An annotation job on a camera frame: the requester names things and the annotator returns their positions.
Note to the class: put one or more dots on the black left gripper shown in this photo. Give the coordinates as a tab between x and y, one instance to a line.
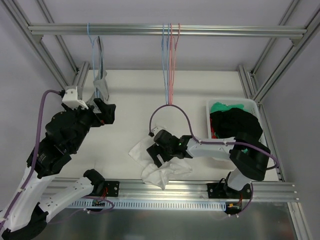
99	113

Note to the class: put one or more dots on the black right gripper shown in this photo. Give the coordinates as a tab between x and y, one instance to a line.
158	149

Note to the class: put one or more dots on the grey tank top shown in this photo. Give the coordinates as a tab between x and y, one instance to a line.
101	90

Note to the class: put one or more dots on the white tank top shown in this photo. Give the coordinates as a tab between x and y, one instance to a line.
159	176

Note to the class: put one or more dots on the blue wire hanger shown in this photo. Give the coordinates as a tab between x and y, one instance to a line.
163	65
97	68
167	56

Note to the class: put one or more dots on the red tank top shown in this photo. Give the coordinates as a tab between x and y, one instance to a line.
213	133

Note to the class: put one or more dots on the black tank top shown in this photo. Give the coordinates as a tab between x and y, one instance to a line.
230	123

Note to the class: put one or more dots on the green shirt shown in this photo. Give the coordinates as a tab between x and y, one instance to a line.
220	107

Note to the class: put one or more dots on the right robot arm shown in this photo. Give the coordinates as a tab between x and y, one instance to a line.
249	156

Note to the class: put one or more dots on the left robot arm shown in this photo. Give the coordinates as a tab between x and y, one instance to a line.
28	214

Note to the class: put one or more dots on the white perforated plastic basket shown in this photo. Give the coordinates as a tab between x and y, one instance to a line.
249	105

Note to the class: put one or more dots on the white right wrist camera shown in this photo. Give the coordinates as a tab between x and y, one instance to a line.
155	130

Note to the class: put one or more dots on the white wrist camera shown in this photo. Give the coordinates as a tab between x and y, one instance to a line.
72	98
155	130

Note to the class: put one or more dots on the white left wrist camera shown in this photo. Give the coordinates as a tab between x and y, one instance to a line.
72	98

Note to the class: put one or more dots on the aluminium frame left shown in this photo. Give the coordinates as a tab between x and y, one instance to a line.
23	23

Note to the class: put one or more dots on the aluminium frame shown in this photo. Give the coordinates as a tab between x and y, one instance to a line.
285	84
23	23

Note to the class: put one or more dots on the aluminium front table rail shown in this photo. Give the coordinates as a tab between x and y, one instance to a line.
266	191

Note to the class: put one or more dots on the black left arm base bracket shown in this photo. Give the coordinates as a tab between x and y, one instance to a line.
110	187

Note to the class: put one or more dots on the black right arm base bracket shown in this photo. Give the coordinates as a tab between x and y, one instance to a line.
219	190

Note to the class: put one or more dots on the white slotted cable duct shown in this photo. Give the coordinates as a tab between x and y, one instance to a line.
138	204

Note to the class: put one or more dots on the aluminium hanging rail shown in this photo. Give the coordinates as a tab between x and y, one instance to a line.
106	29

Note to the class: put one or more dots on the aluminium frame right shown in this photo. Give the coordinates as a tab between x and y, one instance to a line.
285	84

